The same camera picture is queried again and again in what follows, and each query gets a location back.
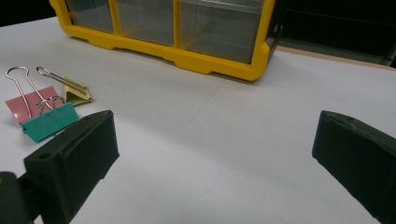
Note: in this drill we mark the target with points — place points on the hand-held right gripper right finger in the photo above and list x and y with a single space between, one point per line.
358 161

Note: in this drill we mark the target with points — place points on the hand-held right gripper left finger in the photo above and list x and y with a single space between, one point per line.
77 161

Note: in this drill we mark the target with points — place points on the teal binder clip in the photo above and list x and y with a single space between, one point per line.
51 123

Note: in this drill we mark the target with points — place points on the yellow binder clip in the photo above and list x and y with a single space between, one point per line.
76 95

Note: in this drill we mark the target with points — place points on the pink binder clip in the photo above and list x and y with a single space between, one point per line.
18 107

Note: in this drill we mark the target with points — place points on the yellow drawer cabinet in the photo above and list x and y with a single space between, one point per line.
193 60

